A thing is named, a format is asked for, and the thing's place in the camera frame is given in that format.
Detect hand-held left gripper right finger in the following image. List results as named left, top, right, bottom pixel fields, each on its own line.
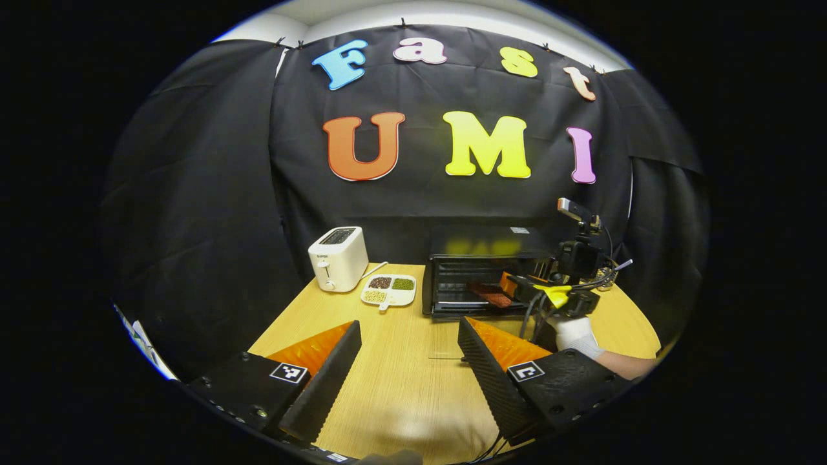
left=457, top=316, right=634, bottom=446

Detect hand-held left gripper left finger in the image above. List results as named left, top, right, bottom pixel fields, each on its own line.
left=187, top=320, right=362, bottom=445

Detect red meat slice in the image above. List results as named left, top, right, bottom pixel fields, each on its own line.
left=466, top=281, right=514, bottom=309

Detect black electric oven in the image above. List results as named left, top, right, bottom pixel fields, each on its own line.
left=422, top=226, right=563, bottom=320

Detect white divided plate with beans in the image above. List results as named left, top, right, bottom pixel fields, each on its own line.
left=360, top=273, right=417, bottom=313

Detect white toaster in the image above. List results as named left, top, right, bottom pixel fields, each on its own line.
left=308, top=226, right=370, bottom=293

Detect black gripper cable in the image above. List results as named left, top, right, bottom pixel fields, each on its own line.
left=525, top=291, right=566, bottom=346

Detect yellow and black cables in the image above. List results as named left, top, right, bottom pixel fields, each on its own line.
left=468, top=431, right=511, bottom=463

